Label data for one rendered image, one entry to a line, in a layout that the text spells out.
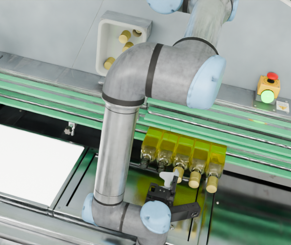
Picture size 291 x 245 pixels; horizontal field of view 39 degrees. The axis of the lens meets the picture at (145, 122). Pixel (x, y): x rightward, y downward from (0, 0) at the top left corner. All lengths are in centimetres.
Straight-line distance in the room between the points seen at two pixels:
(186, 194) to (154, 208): 46
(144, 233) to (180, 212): 21
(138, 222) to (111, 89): 34
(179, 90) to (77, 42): 88
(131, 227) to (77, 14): 87
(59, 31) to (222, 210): 91
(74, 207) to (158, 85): 66
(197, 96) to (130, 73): 14
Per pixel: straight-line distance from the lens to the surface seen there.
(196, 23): 99
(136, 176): 148
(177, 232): 134
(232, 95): 150
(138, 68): 82
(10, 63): 172
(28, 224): 133
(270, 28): 147
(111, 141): 91
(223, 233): 143
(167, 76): 81
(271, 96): 147
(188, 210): 121
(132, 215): 102
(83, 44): 163
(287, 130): 145
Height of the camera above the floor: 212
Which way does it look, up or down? 53 degrees down
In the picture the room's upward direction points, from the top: 157 degrees counter-clockwise
